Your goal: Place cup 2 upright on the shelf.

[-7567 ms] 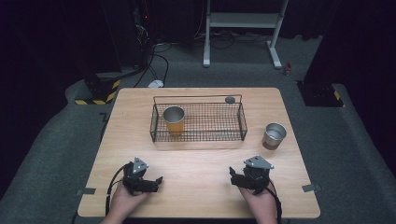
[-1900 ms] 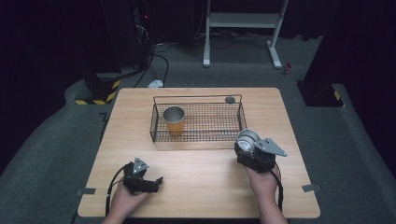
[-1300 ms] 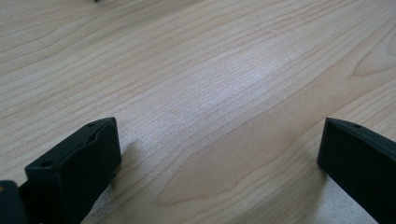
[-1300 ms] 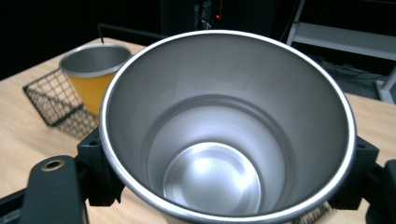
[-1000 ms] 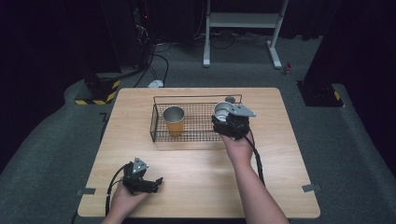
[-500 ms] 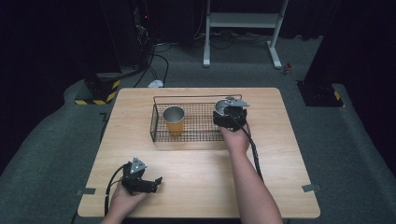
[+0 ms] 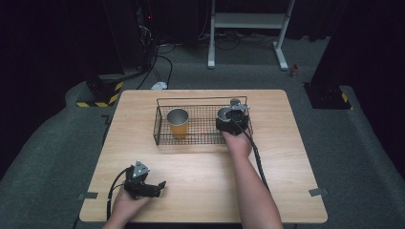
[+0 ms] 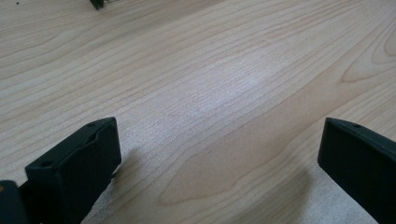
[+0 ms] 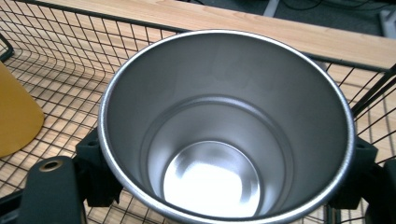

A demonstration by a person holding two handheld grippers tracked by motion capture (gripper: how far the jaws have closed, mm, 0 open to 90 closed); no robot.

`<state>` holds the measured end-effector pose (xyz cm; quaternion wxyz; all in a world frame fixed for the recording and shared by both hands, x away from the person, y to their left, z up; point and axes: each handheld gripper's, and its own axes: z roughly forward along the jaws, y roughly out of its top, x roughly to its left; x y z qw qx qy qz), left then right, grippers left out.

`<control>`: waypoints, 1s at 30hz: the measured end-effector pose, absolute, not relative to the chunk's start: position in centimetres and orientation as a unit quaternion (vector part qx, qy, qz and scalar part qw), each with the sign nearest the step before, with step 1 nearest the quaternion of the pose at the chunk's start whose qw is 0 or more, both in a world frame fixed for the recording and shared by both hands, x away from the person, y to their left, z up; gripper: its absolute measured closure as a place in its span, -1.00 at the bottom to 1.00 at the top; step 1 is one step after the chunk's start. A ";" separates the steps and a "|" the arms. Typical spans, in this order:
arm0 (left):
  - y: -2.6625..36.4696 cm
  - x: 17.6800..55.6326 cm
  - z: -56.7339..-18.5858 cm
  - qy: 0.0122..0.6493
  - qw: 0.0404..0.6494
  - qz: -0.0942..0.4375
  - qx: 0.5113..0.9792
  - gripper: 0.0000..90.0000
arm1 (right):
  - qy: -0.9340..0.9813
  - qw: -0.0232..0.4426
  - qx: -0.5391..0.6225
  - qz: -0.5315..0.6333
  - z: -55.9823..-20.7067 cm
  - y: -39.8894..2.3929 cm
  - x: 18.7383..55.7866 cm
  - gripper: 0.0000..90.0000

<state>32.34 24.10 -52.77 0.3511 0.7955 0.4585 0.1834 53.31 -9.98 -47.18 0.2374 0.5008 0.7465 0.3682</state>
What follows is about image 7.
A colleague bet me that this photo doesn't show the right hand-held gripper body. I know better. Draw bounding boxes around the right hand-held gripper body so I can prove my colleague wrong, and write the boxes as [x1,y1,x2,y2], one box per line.
[215,103,251,136]

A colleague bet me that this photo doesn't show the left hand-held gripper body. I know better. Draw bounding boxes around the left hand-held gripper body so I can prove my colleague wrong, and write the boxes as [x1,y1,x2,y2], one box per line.
[123,159,151,200]

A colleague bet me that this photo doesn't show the black wire basket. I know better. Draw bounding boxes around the black wire basket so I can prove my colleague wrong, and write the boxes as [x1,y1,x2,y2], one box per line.
[153,95,255,147]

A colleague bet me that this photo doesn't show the orange paper cup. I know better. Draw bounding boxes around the orange paper cup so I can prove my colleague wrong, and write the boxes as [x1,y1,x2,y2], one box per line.
[165,108,190,140]

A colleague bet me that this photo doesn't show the person's right hand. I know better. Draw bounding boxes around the person's right hand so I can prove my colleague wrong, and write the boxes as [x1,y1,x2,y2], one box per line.
[221,128,254,159]

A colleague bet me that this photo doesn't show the person's left hand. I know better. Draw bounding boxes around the person's left hand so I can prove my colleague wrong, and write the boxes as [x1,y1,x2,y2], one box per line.
[111,187,153,224]

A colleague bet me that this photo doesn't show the white power adapter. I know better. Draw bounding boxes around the white power adapter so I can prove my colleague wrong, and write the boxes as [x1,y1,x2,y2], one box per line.
[150,81,169,91]

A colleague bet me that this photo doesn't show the black yellow striped base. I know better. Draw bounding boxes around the black yellow striped base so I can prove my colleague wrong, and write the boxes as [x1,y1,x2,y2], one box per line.
[75,73,125,109]

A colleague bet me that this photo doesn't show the black base with yellow mark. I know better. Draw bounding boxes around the black base with yellow mark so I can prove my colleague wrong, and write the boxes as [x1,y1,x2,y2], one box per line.
[303,81,353,111]

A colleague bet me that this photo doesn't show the white metal stand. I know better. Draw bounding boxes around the white metal stand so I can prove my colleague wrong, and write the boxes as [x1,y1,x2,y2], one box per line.
[206,0,297,72]

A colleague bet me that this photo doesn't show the dark equipment tower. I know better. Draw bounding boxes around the dark equipment tower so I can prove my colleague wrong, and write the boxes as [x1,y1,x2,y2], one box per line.
[133,0,160,72]

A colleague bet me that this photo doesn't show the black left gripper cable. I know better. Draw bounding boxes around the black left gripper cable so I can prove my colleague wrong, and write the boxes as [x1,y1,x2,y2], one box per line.
[105,167,131,221]

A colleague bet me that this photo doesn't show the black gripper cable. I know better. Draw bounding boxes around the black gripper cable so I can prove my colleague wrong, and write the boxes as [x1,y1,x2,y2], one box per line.
[233,118,272,194]
[105,167,131,221]

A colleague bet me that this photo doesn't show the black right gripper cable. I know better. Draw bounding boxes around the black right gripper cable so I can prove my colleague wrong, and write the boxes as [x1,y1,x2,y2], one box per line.
[233,118,272,194]

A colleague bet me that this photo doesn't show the cables under white stand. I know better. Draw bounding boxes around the cables under white stand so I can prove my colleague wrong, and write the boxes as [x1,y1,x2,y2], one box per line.
[198,29,279,52]

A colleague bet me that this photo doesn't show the black floor cables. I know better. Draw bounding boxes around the black floor cables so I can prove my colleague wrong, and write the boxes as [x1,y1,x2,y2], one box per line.
[136,43,175,91]

